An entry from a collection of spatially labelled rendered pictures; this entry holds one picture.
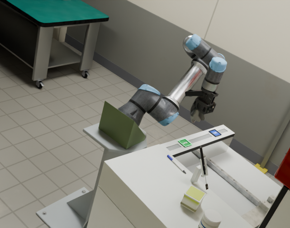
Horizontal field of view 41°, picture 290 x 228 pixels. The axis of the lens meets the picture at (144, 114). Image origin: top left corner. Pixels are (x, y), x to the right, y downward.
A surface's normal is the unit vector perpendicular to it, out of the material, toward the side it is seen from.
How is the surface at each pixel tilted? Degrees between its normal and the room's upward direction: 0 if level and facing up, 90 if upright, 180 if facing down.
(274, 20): 90
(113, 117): 90
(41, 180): 0
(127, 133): 90
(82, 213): 90
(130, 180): 0
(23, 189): 0
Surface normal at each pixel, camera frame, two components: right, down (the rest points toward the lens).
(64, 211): 0.26, -0.83
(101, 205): -0.73, 0.17
